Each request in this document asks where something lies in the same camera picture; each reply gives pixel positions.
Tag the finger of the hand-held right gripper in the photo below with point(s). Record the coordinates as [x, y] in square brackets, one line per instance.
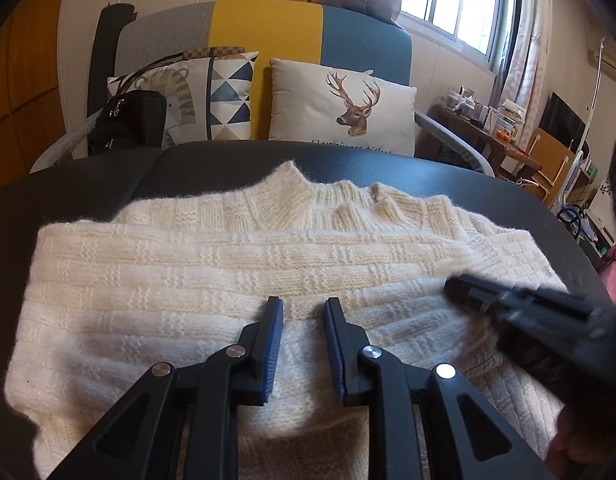
[473, 292]

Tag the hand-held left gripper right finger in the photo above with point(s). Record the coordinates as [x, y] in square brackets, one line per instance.
[335, 350]

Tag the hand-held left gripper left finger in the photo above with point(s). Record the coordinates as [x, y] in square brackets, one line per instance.
[273, 345]

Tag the cream knit sweater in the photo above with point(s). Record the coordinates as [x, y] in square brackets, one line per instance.
[188, 270]

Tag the wooden side table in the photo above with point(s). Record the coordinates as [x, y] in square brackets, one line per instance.
[488, 142]

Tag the wooden chair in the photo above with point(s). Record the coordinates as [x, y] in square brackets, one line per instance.
[548, 160]

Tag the oranges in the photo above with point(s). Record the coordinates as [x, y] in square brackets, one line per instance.
[505, 136]

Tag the clutter of small containers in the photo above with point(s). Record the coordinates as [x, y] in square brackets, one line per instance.
[478, 112]

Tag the black television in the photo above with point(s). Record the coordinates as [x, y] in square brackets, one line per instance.
[563, 120]

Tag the white pole stand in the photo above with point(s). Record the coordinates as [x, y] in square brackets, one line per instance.
[595, 85]

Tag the deer print pillow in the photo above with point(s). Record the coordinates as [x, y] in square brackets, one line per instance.
[298, 105]

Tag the triangle pattern pillow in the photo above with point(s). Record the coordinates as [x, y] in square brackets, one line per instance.
[228, 90]

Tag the sheer patterned curtain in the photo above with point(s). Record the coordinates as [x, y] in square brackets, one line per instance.
[530, 35]

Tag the black handbag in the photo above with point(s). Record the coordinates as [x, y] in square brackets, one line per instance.
[133, 120]

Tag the white air conditioner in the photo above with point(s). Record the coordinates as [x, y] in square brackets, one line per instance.
[613, 67]

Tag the grey yellow blue sofa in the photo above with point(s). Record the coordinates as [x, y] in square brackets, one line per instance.
[263, 25]

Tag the black rolled mat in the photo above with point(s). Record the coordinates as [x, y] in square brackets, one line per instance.
[105, 45]

